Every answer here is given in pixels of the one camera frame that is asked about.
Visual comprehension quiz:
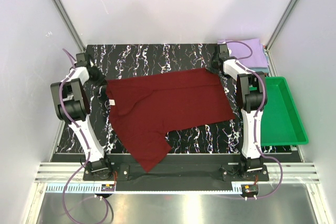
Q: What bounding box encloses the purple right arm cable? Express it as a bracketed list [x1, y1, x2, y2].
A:
[220, 40, 284, 200]

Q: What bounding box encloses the right aluminium frame post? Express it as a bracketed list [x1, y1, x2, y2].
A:
[266, 0, 300, 50]

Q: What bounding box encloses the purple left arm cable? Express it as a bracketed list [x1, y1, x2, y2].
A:
[58, 48, 114, 224]

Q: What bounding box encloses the aluminium frame post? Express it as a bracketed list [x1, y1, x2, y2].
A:
[51, 0, 86, 52]
[266, 0, 300, 50]

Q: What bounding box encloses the folded lavender t shirt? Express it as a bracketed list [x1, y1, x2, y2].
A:
[217, 38, 268, 69]

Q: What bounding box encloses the dark red t shirt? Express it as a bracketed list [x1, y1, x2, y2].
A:
[106, 68, 235, 173]

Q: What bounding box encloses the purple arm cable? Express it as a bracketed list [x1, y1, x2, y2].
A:
[58, 48, 114, 224]
[220, 40, 284, 200]

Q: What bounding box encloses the left aluminium frame post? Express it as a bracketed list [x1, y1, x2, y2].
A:
[51, 0, 86, 52]

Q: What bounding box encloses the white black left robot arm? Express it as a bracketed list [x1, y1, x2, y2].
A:
[50, 49, 113, 181]

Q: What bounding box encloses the white slotted cable duct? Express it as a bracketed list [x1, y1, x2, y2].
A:
[46, 183, 242, 195]

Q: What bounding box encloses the aluminium front rail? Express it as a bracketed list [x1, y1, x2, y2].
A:
[35, 162, 320, 184]

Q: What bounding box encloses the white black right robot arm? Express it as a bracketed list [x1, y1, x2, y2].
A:
[206, 43, 267, 180]

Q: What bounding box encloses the green plastic tray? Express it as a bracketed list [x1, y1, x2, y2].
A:
[261, 77, 309, 146]

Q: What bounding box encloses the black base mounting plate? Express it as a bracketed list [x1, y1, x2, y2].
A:
[87, 154, 269, 189]

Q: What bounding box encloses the folded grey blue t shirt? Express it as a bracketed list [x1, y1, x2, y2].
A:
[251, 51, 270, 75]

